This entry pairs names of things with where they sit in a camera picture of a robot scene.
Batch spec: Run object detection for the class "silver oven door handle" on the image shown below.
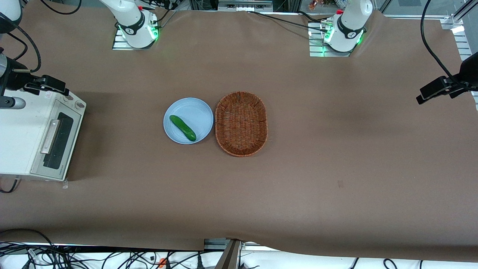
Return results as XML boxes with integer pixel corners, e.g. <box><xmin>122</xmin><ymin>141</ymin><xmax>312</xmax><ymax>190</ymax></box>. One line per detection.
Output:
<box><xmin>40</xmin><ymin>119</ymin><xmax>60</xmax><ymax>155</ymax></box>

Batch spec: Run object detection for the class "oven door with dark window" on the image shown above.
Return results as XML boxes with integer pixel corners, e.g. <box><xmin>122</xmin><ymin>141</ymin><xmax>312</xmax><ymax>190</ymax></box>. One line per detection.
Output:
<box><xmin>30</xmin><ymin>108</ymin><xmax>83</xmax><ymax>182</ymax></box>

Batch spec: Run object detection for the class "white toaster oven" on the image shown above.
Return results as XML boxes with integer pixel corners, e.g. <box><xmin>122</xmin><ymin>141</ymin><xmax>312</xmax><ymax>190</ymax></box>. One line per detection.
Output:
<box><xmin>0</xmin><ymin>90</ymin><xmax>87</xmax><ymax>182</ymax></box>

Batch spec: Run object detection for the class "brown table cover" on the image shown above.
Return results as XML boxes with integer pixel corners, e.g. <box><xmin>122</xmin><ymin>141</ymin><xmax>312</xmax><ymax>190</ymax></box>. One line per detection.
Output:
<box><xmin>0</xmin><ymin>7</ymin><xmax>478</xmax><ymax>263</ymax></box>

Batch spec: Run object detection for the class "green cucumber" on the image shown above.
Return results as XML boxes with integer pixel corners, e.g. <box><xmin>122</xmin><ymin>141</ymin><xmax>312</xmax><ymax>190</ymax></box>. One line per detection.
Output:
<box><xmin>169</xmin><ymin>115</ymin><xmax>197</xmax><ymax>142</ymax></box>

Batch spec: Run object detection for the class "light blue plate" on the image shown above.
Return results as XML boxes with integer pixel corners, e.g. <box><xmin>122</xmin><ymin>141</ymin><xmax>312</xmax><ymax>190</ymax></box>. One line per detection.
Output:
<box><xmin>163</xmin><ymin>98</ymin><xmax>214</xmax><ymax>145</ymax></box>

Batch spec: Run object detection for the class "brown wicker basket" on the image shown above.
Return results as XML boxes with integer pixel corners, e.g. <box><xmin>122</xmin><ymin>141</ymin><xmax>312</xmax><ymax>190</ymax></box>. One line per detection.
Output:
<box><xmin>215</xmin><ymin>91</ymin><xmax>269</xmax><ymax>157</ymax></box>

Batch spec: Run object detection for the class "grey metal box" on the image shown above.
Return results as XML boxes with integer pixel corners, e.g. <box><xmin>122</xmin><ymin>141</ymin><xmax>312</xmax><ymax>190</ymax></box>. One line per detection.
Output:
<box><xmin>217</xmin><ymin>0</ymin><xmax>273</xmax><ymax>12</ymax></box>

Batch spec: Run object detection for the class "aluminium profile strut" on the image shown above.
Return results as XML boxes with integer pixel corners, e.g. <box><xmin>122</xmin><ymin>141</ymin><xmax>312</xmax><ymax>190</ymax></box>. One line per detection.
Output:
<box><xmin>218</xmin><ymin>239</ymin><xmax>242</xmax><ymax>269</ymax></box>

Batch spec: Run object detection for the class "aluminium table frame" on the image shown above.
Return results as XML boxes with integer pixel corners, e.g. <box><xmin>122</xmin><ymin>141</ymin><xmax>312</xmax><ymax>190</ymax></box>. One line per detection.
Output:
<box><xmin>440</xmin><ymin>0</ymin><xmax>478</xmax><ymax>111</ymax></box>

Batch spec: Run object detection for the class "black oven power cord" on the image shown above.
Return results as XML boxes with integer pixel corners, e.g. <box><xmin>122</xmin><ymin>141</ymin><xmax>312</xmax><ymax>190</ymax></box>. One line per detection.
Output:
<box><xmin>0</xmin><ymin>179</ymin><xmax>20</xmax><ymax>194</ymax></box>

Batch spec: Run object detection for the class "black looped floor cable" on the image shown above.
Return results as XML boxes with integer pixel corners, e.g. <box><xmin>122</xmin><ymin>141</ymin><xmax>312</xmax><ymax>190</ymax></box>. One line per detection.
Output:
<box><xmin>0</xmin><ymin>228</ymin><xmax>57</xmax><ymax>255</ymax></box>

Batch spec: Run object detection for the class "black base cable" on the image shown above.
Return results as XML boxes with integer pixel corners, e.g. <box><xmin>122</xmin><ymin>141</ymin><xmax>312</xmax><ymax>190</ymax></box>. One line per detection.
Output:
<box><xmin>248</xmin><ymin>10</ymin><xmax>330</xmax><ymax>33</ymax></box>

